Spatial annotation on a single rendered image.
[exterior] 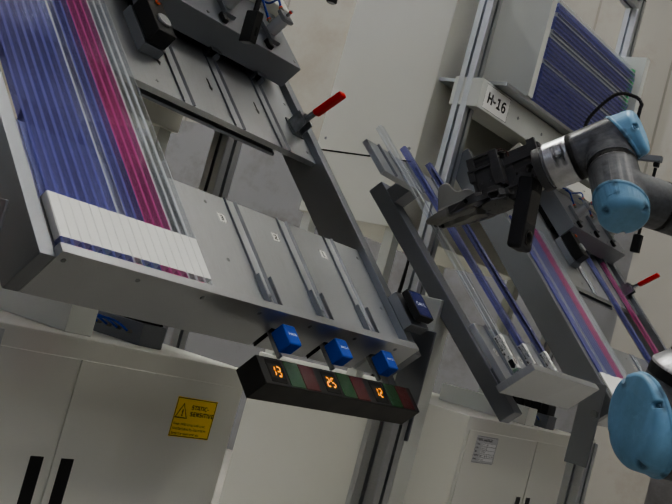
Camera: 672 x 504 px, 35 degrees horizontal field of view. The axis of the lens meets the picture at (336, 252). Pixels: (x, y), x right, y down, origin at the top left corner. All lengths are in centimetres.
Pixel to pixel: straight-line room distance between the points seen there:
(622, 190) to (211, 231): 59
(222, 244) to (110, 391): 34
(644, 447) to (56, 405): 78
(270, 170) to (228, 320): 432
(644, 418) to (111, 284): 63
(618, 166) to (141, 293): 75
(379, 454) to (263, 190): 405
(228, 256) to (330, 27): 443
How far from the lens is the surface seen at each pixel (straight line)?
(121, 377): 159
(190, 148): 578
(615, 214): 156
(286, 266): 144
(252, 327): 131
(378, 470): 160
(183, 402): 168
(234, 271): 132
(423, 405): 183
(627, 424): 133
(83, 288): 113
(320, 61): 567
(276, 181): 555
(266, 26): 180
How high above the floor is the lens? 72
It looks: 4 degrees up
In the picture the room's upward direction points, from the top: 15 degrees clockwise
